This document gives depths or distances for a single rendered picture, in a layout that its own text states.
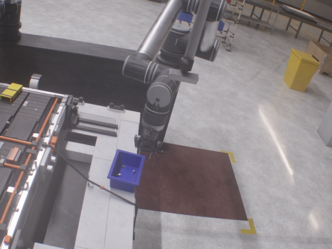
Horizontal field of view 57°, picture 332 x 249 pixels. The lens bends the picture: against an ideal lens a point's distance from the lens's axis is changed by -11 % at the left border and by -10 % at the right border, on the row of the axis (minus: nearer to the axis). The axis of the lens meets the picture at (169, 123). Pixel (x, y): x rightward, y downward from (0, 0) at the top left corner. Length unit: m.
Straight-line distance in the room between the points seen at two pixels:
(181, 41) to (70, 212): 1.81
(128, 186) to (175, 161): 1.75
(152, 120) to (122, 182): 0.35
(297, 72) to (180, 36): 3.87
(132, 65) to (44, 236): 0.87
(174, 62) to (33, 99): 1.46
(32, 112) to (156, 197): 1.47
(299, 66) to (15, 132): 5.45
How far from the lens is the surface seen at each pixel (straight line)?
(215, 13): 2.10
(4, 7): 2.81
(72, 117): 2.04
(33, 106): 1.88
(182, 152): 3.49
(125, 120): 2.17
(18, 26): 3.04
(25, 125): 1.71
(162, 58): 2.98
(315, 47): 9.15
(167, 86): 1.39
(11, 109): 1.84
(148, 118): 1.46
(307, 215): 3.50
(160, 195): 2.93
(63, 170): 1.82
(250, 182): 3.49
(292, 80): 6.51
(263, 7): 11.31
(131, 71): 1.57
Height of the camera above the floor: 1.98
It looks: 31 degrees down
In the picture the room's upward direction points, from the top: 17 degrees clockwise
